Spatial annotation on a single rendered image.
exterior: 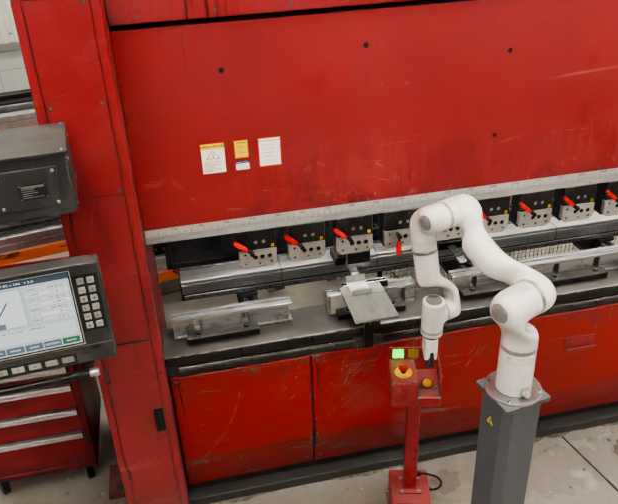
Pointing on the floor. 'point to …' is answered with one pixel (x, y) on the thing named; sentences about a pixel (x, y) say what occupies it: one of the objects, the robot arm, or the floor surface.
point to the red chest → (37, 424)
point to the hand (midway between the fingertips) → (429, 362)
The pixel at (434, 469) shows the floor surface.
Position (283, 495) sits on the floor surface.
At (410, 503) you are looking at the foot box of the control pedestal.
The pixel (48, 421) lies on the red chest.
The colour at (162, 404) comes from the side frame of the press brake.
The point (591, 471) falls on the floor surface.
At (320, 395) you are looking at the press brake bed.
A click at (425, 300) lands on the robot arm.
